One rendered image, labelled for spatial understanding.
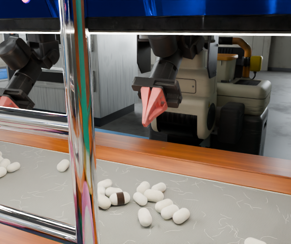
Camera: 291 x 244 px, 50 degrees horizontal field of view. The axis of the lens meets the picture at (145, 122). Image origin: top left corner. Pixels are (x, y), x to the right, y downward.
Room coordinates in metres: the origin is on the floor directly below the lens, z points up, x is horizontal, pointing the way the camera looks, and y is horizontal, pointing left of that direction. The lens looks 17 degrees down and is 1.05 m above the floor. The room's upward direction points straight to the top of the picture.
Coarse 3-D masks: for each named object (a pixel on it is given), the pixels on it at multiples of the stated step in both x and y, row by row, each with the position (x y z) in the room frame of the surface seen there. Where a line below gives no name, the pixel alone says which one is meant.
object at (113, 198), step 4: (124, 192) 0.50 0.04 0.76; (112, 196) 0.49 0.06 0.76; (116, 196) 0.49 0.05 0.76; (124, 196) 0.49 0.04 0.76; (128, 196) 0.49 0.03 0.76; (112, 200) 0.48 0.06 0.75; (116, 200) 0.48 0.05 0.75; (128, 200) 0.49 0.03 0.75; (112, 204) 0.49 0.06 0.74; (116, 204) 0.48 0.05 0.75
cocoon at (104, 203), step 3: (99, 195) 0.49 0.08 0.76; (102, 195) 0.49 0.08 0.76; (99, 198) 0.48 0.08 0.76; (102, 198) 0.48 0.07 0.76; (105, 198) 0.48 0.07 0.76; (108, 198) 0.48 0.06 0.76; (99, 201) 0.48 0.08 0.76; (102, 201) 0.47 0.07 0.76; (105, 201) 0.47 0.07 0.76; (108, 201) 0.47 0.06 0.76; (99, 204) 0.47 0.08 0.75; (102, 204) 0.47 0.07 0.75; (105, 204) 0.47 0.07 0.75; (108, 204) 0.47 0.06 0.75; (102, 207) 0.47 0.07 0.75; (105, 207) 0.47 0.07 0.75; (108, 207) 0.47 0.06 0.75
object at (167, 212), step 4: (164, 208) 0.45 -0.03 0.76; (168, 208) 0.45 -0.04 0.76; (172, 208) 0.45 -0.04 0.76; (176, 208) 0.45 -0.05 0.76; (164, 212) 0.44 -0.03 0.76; (168, 212) 0.44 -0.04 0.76; (172, 212) 0.45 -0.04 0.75; (164, 216) 0.44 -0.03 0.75; (168, 216) 0.44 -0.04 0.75; (172, 216) 0.45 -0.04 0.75
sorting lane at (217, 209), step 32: (32, 160) 0.69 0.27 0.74; (96, 160) 0.69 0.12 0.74; (0, 192) 0.53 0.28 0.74; (32, 192) 0.53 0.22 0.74; (64, 192) 0.53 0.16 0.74; (128, 192) 0.53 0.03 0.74; (192, 192) 0.53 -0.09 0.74; (224, 192) 0.53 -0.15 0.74; (256, 192) 0.53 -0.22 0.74; (128, 224) 0.43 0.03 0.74; (160, 224) 0.43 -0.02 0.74; (192, 224) 0.43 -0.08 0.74; (224, 224) 0.43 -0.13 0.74; (256, 224) 0.43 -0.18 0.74; (288, 224) 0.43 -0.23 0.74
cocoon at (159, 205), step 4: (164, 200) 0.47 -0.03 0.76; (168, 200) 0.47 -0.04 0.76; (156, 204) 0.47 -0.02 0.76; (160, 204) 0.46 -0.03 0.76; (164, 204) 0.46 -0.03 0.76; (168, 204) 0.47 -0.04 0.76; (172, 204) 0.47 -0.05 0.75; (156, 208) 0.46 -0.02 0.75; (160, 208) 0.46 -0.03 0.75; (160, 212) 0.46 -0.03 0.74
